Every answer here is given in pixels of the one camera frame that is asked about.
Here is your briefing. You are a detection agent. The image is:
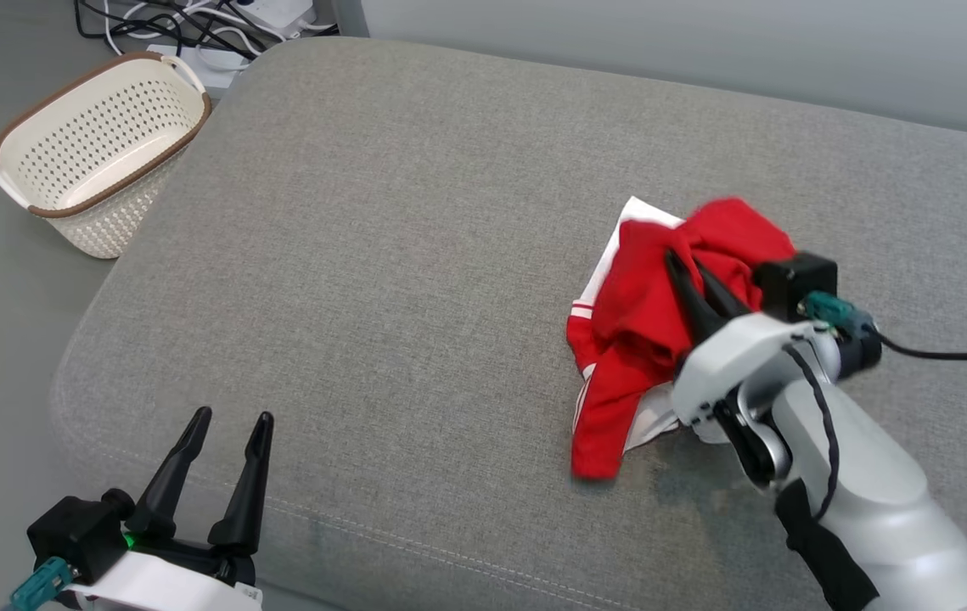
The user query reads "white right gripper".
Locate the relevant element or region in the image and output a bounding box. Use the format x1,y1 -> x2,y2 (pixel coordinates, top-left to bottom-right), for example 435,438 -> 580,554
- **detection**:
663,248 -> 842,427

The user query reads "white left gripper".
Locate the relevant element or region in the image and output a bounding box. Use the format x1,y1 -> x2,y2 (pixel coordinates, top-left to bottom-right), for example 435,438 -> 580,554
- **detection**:
65,406 -> 275,611

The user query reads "red white striped jersey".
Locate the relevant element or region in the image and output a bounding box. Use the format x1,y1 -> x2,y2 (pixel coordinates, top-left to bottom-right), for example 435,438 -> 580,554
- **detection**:
566,197 -> 798,480

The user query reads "cream perforated laundry basket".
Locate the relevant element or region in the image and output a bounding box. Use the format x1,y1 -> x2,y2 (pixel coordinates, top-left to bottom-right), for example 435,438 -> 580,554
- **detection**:
0,49 -> 214,260

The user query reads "white power strip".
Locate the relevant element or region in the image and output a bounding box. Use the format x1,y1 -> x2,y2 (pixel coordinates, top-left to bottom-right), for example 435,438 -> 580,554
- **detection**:
148,42 -> 250,90
233,0 -> 314,31

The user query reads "teal right cable connector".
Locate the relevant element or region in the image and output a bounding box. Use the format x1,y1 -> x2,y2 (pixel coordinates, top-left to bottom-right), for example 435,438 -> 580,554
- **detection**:
799,291 -> 874,339

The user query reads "teal cable connector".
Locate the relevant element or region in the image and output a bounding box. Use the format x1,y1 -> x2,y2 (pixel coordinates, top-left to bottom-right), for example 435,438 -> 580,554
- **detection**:
9,556 -> 76,611
799,291 -> 874,339

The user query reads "black sleeved right arm cable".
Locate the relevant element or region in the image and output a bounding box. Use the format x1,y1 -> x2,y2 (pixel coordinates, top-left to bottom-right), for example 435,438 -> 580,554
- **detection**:
776,338 -> 842,523

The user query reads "teal left cable connector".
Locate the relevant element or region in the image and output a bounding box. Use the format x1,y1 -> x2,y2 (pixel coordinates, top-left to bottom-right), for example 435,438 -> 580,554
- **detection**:
9,556 -> 76,611

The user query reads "black right camera cable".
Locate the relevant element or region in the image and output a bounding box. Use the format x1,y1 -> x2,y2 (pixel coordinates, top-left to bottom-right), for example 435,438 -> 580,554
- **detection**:
869,331 -> 967,363

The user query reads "black floor cable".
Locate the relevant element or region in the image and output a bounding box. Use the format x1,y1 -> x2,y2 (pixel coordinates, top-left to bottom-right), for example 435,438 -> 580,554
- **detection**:
74,0 -> 340,52

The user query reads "white floor cable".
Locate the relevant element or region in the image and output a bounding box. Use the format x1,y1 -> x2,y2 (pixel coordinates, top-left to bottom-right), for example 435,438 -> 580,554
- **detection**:
105,0 -> 238,52

